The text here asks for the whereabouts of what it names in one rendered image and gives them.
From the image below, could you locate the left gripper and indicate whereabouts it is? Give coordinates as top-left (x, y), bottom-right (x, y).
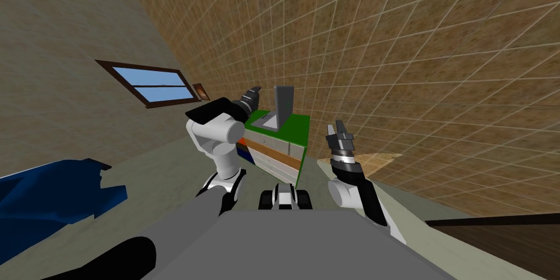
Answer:
top-left (238, 86), bottom-right (263, 117)

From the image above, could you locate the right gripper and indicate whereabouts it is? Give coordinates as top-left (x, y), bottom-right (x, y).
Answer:
top-left (326, 120), bottom-right (355, 156)

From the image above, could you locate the green dresser with grey laptop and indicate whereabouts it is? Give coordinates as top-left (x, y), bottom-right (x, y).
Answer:
top-left (236, 85), bottom-right (312, 189)

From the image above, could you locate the brown framed window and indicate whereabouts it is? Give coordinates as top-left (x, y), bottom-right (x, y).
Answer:
top-left (95, 59), bottom-right (202, 110)

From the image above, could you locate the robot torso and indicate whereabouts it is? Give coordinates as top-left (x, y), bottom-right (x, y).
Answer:
top-left (141, 183), bottom-right (448, 280)

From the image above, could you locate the blue bed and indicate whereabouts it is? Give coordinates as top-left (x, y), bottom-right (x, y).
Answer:
top-left (0, 158), bottom-right (129, 266)

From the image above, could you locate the small brown wall picture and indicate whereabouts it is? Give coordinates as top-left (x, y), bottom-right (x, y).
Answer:
top-left (192, 83), bottom-right (211, 102)

